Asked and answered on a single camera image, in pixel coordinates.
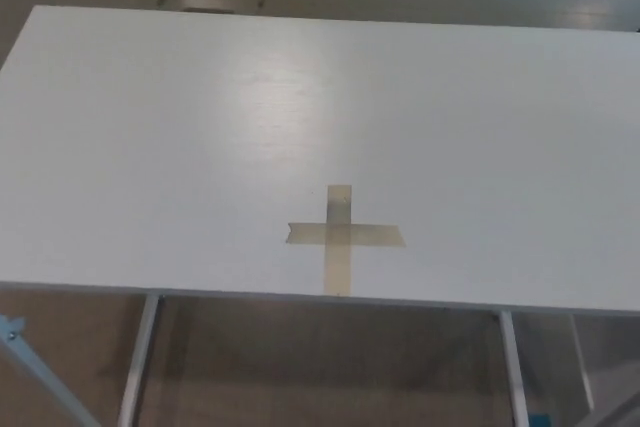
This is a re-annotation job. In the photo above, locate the horizontal beige tape strip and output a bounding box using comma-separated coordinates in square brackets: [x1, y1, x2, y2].
[286, 222, 407, 248]

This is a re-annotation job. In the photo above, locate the vertical beige tape strip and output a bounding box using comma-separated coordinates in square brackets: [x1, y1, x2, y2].
[323, 184, 354, 295]

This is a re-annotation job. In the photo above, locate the white table leg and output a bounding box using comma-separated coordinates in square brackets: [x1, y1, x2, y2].
[117, 295, 161, 427]
[569, 314, 596, 413]
[499, 310, 528, 427]

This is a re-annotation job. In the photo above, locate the light blue metal frame bar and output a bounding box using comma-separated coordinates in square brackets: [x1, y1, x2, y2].
[0, 314, 96, 427]

